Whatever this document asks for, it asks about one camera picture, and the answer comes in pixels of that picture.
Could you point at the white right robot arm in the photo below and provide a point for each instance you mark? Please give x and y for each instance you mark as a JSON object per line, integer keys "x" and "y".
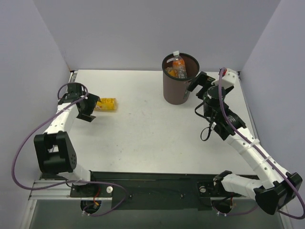
{"x": 275, "y": 185}

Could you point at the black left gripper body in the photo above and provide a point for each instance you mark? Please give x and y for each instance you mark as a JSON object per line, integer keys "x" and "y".
{"x": 88, "y": 106}

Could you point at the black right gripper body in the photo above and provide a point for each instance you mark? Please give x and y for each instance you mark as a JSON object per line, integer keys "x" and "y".
{"x": 203, "y": 82}

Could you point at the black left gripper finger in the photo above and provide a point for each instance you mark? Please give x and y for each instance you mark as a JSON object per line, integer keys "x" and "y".
{"x": 91, "y": 102}
{"x": 87, "y": 118}

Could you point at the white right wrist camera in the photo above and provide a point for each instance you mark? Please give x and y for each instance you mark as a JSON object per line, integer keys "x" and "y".
{"x": 228, "y": 78}

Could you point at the brown cylindrical bin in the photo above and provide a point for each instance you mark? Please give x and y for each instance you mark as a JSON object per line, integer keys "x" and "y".
{"x": 174, "y": 89}

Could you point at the yellow label bottle blue cap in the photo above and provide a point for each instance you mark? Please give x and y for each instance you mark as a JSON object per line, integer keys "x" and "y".
{"x": 106, "y": 105}

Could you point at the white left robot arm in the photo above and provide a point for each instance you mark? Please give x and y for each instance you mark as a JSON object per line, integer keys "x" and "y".
{"x": 54, "y": 150}

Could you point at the orange tea bottle white cap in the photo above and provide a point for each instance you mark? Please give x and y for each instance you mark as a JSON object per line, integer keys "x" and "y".
{"x": 179, "y": 65}

